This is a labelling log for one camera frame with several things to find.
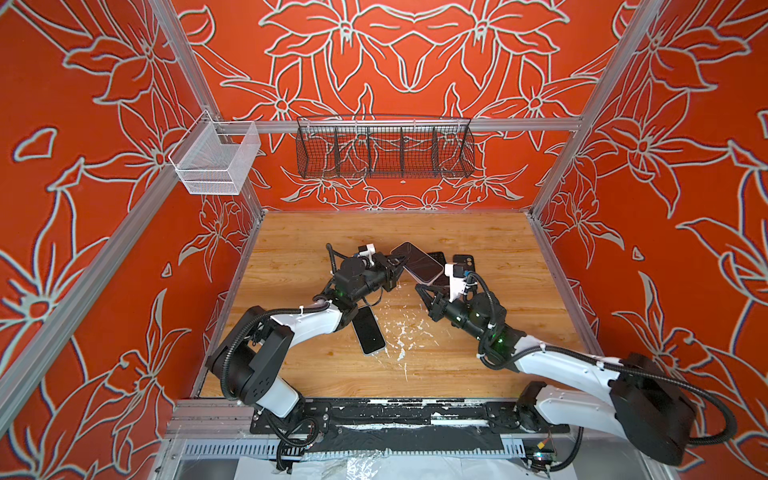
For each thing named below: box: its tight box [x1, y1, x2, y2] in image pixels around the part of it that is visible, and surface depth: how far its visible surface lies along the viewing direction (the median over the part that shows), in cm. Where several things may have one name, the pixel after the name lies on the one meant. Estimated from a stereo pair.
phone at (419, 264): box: [390, 241, 444, 285], surface depth 79 cm
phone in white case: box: [352, 306, 387, 356], surface depth 88 cm
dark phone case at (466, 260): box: [452, 254, 475, 271], surface depth 106 cm
